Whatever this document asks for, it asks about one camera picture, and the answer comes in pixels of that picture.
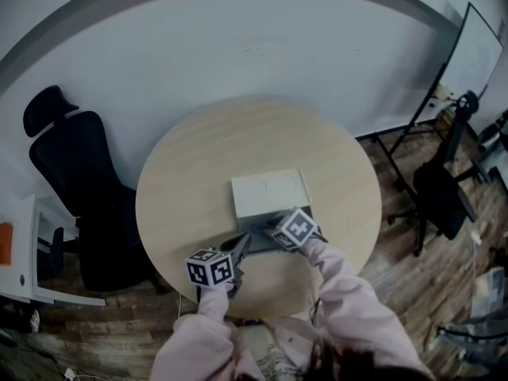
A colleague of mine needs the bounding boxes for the black office chair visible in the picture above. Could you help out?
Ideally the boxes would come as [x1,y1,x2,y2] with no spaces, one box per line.
[22,84,167,295]
[387,90,478,258]

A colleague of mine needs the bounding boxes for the white box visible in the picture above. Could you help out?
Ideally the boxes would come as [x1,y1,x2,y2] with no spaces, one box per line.
[230,167,315,254]

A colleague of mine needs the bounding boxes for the grey floor equipment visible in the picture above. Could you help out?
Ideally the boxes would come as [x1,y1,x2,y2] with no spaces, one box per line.
[477,109,508,187]

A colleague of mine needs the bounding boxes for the person's torso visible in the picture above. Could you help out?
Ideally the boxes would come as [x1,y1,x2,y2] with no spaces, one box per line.
[233,318,330,381]

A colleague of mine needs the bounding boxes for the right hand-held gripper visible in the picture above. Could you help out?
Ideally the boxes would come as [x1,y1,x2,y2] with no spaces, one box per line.
[261,207,329,251]

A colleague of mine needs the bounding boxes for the whiteboard on black stand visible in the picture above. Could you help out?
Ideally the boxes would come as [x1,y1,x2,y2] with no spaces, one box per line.
[372,1,505,198]

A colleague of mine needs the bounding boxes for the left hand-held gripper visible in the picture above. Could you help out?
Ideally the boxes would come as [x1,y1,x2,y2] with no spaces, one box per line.
[185,232,253,299]

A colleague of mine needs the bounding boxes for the brown wooden block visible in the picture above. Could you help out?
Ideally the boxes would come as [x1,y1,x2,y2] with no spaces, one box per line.
[0,221,15,267]

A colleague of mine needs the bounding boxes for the person's left forearm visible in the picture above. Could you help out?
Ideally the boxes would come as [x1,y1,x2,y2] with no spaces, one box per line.
[150,287,236,381]

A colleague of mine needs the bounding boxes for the person's right forearm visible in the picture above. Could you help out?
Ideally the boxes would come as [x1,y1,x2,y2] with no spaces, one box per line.
[301,238,434,381]

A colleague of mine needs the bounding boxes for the black cable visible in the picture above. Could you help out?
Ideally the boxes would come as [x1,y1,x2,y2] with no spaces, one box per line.
[309,297,323,325]

